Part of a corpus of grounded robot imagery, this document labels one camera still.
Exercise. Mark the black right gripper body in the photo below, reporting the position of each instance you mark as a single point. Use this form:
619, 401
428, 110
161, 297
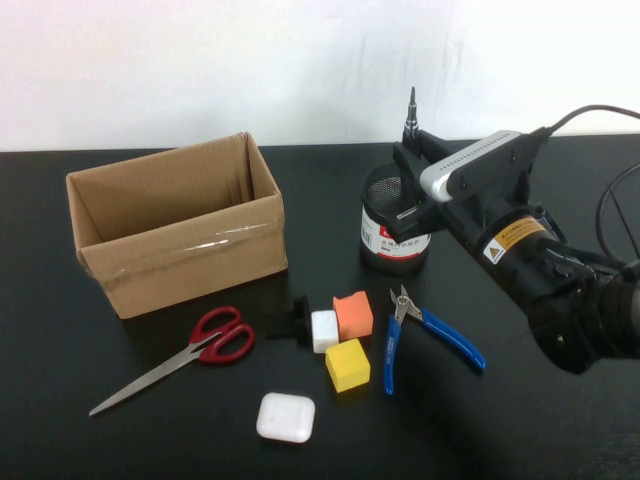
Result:
505, 240

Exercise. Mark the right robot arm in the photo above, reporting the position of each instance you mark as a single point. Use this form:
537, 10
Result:
585, 310

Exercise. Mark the black plastic bracket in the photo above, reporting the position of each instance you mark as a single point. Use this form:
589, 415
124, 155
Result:
280, 325

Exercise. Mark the white earbuds case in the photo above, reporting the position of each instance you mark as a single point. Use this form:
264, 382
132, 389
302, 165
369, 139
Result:
285, 417

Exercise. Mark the brown cardboard box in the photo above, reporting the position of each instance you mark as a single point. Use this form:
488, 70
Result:
200, 270

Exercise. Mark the orange foam block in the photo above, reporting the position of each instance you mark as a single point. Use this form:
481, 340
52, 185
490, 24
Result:
354, 317

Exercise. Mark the black screwdriver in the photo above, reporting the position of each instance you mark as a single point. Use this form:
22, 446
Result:
412, 125

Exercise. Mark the black zip tie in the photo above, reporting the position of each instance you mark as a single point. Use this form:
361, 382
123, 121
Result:
621, 225

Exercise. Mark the yellow foam block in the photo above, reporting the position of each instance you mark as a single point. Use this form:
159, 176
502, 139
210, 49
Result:
347, 367

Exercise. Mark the white foam block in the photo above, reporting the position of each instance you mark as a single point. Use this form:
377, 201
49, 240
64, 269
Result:
323, 330

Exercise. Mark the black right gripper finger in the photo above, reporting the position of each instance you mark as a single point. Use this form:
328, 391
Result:
417, 222
412, 165

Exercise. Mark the black mesh pen holder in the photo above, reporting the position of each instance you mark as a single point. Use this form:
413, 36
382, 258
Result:
380, 260

